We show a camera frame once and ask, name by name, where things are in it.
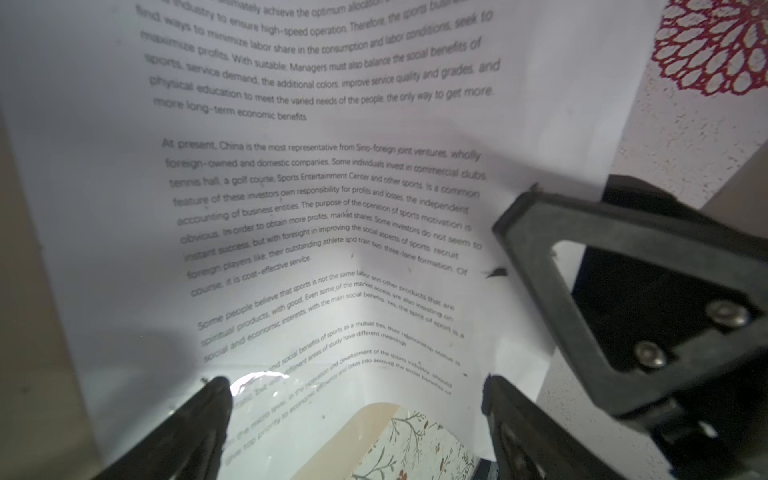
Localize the printed paper sheet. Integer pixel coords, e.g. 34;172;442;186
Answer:
1;1;663;479

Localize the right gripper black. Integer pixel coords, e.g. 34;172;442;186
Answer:
493;176;767;479

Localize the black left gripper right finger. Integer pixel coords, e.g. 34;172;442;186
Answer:
481;375;622;479

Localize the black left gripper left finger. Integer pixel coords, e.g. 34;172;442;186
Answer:
95;376;233;480

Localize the beige file folder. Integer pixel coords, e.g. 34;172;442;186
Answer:
0;113;403;480

